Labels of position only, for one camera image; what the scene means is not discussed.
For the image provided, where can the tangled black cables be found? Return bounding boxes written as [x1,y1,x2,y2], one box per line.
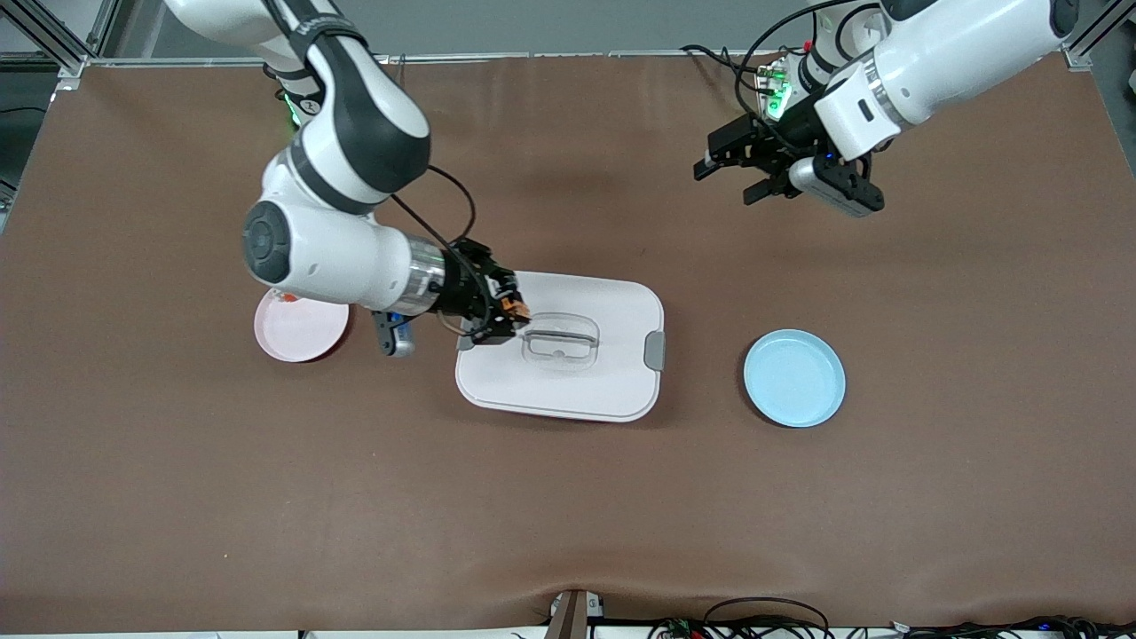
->
[887,614,1136,639]

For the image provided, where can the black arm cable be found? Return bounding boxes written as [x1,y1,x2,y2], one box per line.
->
[390,164,480,267]
[733,0,880,122]

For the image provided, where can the white round plate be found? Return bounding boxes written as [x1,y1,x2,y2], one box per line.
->
[254,288,350,363]

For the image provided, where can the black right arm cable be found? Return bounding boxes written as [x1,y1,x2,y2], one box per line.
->
[390,164,480,267]

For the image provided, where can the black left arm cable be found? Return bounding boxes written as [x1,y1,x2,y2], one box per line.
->
[733,0,880,122]

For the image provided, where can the grey metal camera stand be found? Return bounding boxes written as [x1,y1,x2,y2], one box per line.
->
[543,588,606,639]

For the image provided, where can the white lidded storage box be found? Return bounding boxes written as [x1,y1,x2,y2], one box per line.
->
[454,270,667,423]

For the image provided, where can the black looped cable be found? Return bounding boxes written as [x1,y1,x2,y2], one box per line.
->
[703,596,832,639]

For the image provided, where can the black left base cables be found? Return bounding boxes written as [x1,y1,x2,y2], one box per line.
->
[681,43,782,94]

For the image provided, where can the light blue round plate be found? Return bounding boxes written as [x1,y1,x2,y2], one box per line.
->
[743,328,847,430]

